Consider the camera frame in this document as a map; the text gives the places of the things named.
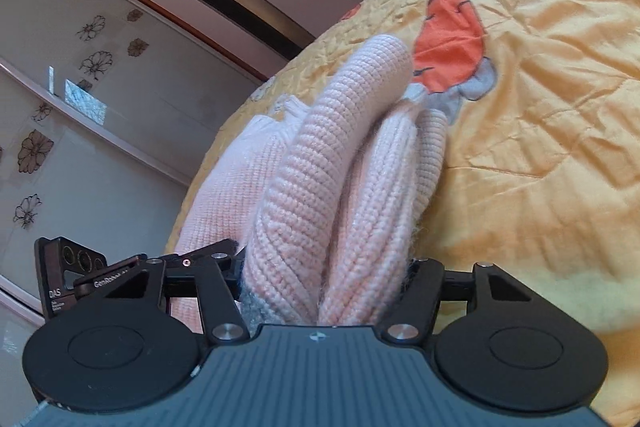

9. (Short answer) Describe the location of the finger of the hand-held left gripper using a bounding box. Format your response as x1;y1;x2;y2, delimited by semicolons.
165;238;241;270

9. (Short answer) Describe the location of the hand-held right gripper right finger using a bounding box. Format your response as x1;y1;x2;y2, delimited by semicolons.
377;257;538;343

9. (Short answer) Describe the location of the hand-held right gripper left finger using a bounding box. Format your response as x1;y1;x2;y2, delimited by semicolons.
107;252;251;344

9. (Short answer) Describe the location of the pink knit sweater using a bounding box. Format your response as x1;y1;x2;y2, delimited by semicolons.
170;34;448;328

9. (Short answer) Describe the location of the flower print sliding wardrobe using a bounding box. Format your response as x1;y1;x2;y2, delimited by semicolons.
0;0;271;427

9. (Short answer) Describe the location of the yellow printed quilt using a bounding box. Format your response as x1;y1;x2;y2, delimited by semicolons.
165;0;640;383

